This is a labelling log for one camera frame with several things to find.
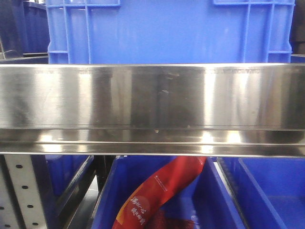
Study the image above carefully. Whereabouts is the red snack bag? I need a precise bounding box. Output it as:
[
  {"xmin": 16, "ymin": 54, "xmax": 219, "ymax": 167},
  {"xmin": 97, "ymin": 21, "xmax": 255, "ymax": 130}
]
[{"xmin": 112, "ymin": 156, "xmax": 207, "ymax": 229}]

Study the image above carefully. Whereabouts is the large blue crate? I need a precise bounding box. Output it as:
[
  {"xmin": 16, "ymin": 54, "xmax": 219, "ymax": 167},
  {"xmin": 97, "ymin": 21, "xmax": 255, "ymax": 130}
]
[{"xmin": 46, "ymin": 0, "xmax": 295, "ymax": 64}]

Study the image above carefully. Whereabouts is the stainless steel shelf rail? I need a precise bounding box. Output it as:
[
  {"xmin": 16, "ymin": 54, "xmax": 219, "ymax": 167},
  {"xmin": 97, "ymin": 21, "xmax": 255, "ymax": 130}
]
[{"xmin": 0, "ymin": 63, "xmax": 305, "ymax": 157}]

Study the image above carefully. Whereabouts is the blue bin right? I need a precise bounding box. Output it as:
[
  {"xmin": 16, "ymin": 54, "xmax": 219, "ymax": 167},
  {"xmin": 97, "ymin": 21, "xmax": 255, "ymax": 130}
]
[{"xmin": 218, "ymin": 157, "xmax": 305, "ymax": 229}]

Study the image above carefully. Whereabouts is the blue bin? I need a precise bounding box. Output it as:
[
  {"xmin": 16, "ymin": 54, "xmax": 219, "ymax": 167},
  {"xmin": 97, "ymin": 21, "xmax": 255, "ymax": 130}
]
[
  {"xmin": 91, "ymin": 156, "xmax": 245, "ymax": 229},
  {"xmin": 45, "ymin": 155, "xmax": 93, "ymax": 196},
  {"xmin": 218, "ymin": 157, "xmax": 305, "ymax": 229}
]

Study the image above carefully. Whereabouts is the blue bin centre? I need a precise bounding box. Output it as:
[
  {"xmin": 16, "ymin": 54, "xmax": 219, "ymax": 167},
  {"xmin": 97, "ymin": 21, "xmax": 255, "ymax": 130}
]
[{"xmin": 91, "ymin": 156, "xmax": 245, "ymax": 229}]

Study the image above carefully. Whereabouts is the perforated metal shelf post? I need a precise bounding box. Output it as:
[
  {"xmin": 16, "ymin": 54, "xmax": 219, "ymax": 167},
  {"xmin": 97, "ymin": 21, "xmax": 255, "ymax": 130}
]
[{"xmin": 0, "ymin": 155, "xmax": 48, "ymax": 229}]

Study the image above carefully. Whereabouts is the blue bin left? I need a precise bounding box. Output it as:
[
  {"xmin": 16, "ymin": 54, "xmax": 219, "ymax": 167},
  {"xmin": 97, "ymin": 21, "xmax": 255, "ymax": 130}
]
[{"xmin": 45, "ymin": 155, "xmax": 93, "ymax": 196}]

